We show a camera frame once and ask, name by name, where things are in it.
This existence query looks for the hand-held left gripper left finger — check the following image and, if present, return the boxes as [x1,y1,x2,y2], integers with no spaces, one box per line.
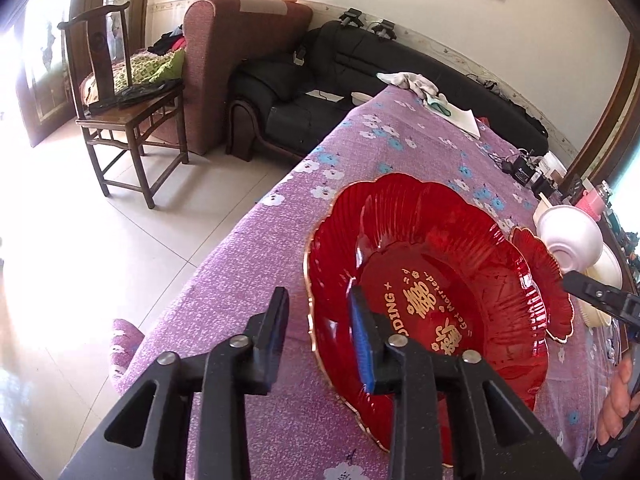
[59,286,291,480]

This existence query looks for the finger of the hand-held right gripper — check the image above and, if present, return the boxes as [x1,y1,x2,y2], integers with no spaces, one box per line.
[561,269,626,326]

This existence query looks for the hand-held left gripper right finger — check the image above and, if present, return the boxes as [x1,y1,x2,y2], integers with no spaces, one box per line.
[348,285,583,480]

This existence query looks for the cream disposable bowl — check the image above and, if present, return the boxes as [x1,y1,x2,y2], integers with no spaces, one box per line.
[532,203,604,275]
[580,242,624,330]

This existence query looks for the small red plate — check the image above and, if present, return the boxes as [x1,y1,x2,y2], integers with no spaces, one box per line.
[509,225,576,345]

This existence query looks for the large red plate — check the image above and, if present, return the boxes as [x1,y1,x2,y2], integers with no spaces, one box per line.
[303,172,551,453]

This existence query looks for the person's right hand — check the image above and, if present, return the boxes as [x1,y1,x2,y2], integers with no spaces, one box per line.
[595,347,640,446]

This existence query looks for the pink thermos bottle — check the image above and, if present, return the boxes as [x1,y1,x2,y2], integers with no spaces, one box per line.
[574,187,607,222]

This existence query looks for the white folded towel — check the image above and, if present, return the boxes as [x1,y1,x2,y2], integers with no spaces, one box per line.
[425,92,482,138]

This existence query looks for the black leather sofa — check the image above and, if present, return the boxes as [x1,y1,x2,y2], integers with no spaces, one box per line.
[225,20,551,163]

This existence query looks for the white work gloves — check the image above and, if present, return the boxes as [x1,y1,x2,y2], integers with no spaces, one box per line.
[376,71,441,98]

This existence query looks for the dark wooden chair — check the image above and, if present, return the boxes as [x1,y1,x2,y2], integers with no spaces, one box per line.
[57,1,191,210]

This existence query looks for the black cloth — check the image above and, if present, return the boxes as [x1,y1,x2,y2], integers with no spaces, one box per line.
[87,79,184,112]

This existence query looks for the brown fabric armchair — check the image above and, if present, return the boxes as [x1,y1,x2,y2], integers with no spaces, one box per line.
[80,0,313,157]

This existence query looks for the green patterned cushion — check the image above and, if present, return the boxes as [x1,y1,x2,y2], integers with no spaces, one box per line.
[111,49,186,86]

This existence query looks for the dark clothes pile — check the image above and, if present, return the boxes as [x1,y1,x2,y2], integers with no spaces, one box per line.
[146,30,188,56]

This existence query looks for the wooden glass entrance door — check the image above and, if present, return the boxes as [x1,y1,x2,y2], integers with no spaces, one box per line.
[15,0,83,148]

